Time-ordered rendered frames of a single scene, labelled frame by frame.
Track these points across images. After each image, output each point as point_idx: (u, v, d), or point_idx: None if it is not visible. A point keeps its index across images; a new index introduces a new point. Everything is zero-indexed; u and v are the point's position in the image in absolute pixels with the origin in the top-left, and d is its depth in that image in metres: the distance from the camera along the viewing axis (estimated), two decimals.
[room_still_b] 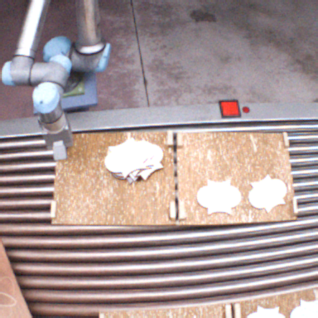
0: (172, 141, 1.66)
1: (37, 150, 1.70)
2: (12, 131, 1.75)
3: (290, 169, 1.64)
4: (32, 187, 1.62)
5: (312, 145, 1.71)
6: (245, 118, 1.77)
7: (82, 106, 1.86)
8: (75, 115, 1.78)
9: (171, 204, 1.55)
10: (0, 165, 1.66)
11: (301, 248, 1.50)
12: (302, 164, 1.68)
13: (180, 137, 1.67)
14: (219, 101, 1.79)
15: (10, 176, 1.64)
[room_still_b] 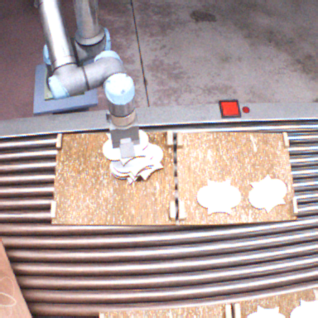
0: (172, 141, 1.66)
1: (37, 150, 1.70)
2: (12, 131, 1.75)
3: (290, 169, 1.64)
4: (32, 187, 1.62)
5: (312, 145, 1.71)
6: (245, 118, 1.77)
7: (82, 106, 1.86)
8: (75, 115, 1.78)
9: (171, 204, 1.55)
10: (0, 165, 1.66)
11: (301, 248, 1.50)
12: (302, 164, 1.68)
13: (180, 137, 1.67)
14: (219, 101, 1.79)
15: (10, 176, 1.64)
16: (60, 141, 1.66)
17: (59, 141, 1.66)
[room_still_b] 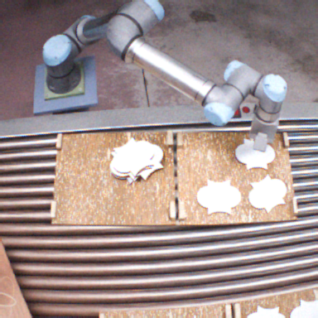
0: (172, 141, 1.66)
1: (37, 150, 1.70)
2: (12, 131, 1.75)
3: (290, 169, 1.64)
4: (32, 187, 1.62)
5: (312, 145, 1.71)
6: (245, 118, 1.77)
7: (82, 106, 1.86)
8: (75, 115, 1.78)
9: (171, 204, 1.55)
10: (0, 165, 1.66)
11: (301, 248, 1.50)
12: (302, 164, 1.68)
13: (180, 137, 1.67)
14: None
15: (10, 176, 1.64)
16: (60, 141, 1.66)
17: (59, 141, 1.66)
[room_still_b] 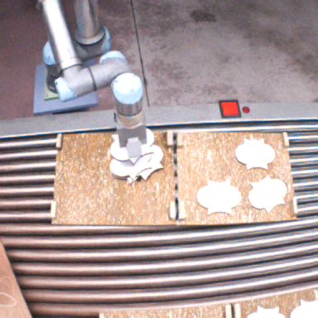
0: (172, 141, 1.66)
1: (37, 150, 1.70)
2: (12, 131, 1.75)
3: (290, 169, 1.64)
4: (32, 187, 1.62)
5: (312, 145, 1.71)
6: (245, 118, 1.77)
7: (82, 106, 1.86)
8: (75, 115, 1.78)
9: (171, 204, 1.55)
10: (0, 165, 1.66)
11: (301, 248, 1.50)
12: (302, 164, 1.68)
13: (180, 137, 1.67)
14: (219, 101, 1.79)
15: (10, 176, 1.64)
16: (60, 141, 1.66)
17: (59, 141, 1.66)
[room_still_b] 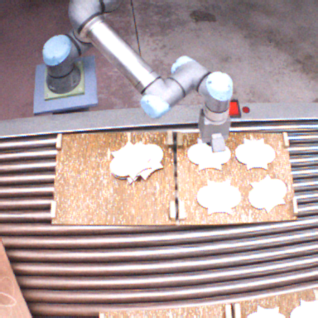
0: (172, 141, 1.66)
1: (37, 150, 1.70)
2: (12, 131, 1.75)
3: (290, 169, 1.64)
4: (32, 187, 1.62)
5: (312, 145, 1.71)
6: (245, 118, 1.77)
7: (82, 106, 1.86)
8: (75, 115, 1.78)
9: (171, 204, 1.55)
10: (0, 165, 1.66)
11: (301, 248, 1.50)
12: (302, 164, 1.68)
13: (180, 137, 1.67)
14: None
15: (10, 176, 1.64)
16: (60, 141, 1.66)
17: (59, 141, 1.66)
